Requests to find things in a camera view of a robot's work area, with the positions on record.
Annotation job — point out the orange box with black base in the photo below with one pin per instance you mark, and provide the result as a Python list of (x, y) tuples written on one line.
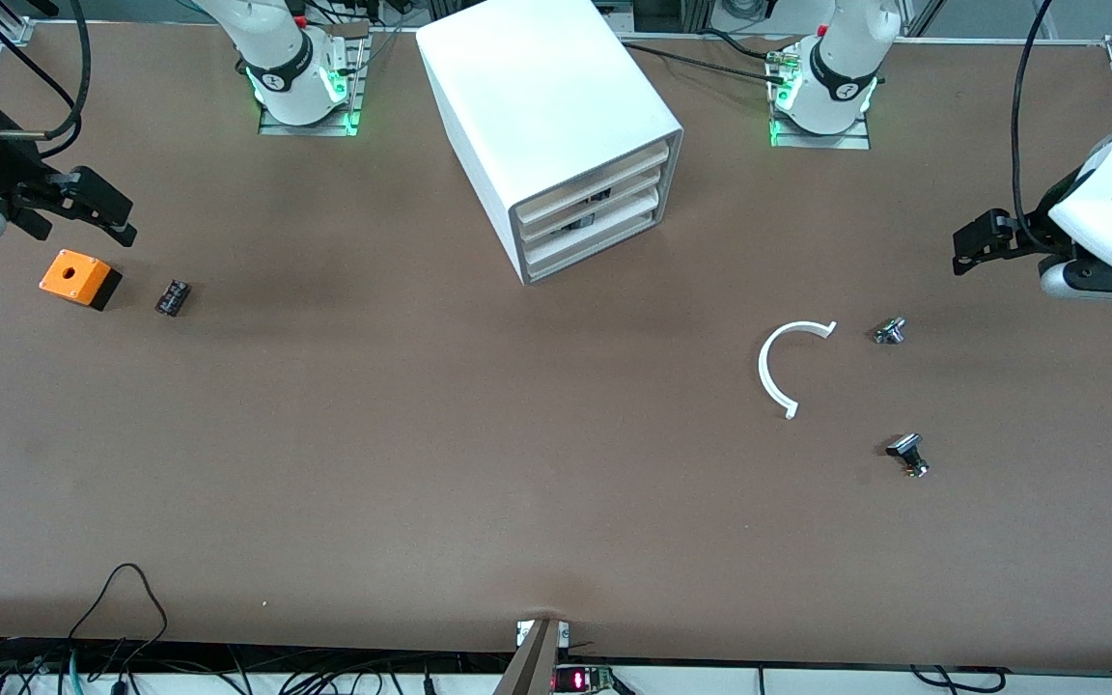
[(73, 275)]

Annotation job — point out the small silver switch part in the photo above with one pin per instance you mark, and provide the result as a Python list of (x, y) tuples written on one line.
[(889, 331)]

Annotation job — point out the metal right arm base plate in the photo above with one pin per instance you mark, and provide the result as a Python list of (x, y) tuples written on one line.
[(310, 128)]

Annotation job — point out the white curved plastic arc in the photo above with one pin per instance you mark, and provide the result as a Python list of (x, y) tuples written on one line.
[(764, 372)]

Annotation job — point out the small black terminal block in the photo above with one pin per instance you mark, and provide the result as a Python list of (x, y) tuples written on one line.
[(172, 297)]

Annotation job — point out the device with red display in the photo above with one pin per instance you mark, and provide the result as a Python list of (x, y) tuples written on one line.
[(580, 680)]

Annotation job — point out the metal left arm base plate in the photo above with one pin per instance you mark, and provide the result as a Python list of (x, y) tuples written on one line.
[(821, 141)]

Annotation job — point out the black knob switch part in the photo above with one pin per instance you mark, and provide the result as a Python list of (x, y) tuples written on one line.
[(906, 450)]

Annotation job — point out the grey metal bracket post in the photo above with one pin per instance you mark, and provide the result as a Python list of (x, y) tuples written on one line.
[(532, 666)]

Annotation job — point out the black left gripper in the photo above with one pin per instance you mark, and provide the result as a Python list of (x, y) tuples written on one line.
[(1036, 235)]

